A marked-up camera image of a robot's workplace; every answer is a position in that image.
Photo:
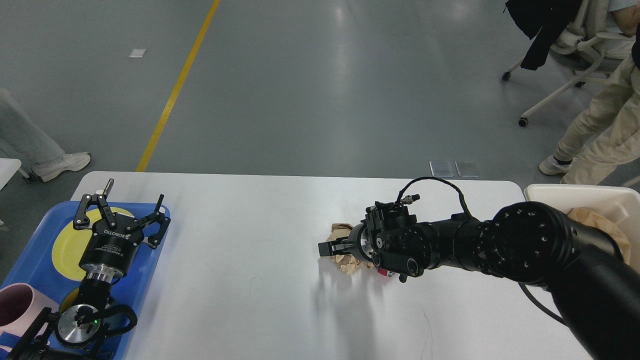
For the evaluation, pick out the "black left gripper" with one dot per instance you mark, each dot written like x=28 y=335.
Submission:
x=109 y=250

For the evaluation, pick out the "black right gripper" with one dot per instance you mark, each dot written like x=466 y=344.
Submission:
x=358 y=244

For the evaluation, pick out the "brown paper ball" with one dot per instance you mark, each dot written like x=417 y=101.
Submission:
x=346 y=263

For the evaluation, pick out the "yellow plastic plate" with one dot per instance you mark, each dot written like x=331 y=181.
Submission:
x=68 y=249

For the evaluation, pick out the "pink ribbed mug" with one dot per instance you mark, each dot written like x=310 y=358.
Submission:
x=20 y=304

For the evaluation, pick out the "brown paper bag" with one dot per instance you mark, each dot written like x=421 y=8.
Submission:
x=593 y=219

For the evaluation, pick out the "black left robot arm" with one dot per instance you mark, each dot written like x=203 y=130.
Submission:
x=94 y=212

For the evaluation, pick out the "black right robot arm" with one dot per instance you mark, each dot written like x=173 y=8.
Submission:
x=574 y=273

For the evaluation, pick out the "passer-by white shoe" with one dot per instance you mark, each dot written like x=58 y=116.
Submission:
x=22 y=137

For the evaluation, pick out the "white cart leg with caster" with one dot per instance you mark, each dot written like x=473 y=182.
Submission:
x=27 y=173

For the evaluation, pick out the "small white side table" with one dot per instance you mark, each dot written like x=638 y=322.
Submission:
x=8 y=168

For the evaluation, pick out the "clear floor plate left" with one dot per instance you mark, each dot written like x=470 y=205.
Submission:
x=441 y=169

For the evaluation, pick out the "clear floor plate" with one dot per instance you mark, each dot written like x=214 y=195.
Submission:
x=441 y=169
x=467 y=169

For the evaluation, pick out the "clear floor plate right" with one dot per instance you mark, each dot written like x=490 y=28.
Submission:
x=467 y=169

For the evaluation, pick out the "beige plastic bin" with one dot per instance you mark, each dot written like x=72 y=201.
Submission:
x=620 y=205

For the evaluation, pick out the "person in beige trousers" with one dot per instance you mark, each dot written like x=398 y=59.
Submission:
x=604 y=136

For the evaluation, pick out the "white wheeled chair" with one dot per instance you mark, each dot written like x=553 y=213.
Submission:
x=574 y=34

